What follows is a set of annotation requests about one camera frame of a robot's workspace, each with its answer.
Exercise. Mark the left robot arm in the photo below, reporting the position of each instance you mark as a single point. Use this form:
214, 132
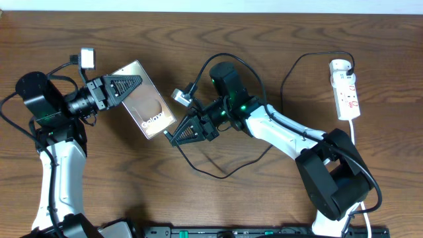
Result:
61, 142

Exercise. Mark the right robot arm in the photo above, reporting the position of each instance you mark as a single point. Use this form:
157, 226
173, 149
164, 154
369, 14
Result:
333, 172

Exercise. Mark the white power strip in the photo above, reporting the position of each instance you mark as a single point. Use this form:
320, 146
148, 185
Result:
345, 95

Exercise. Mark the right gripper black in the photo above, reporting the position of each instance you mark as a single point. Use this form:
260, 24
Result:
200, 125

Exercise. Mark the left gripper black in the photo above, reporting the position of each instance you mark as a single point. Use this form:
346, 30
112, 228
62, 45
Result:
99, 94

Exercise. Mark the white charger plug adapter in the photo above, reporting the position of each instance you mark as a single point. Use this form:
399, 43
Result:
340, 65

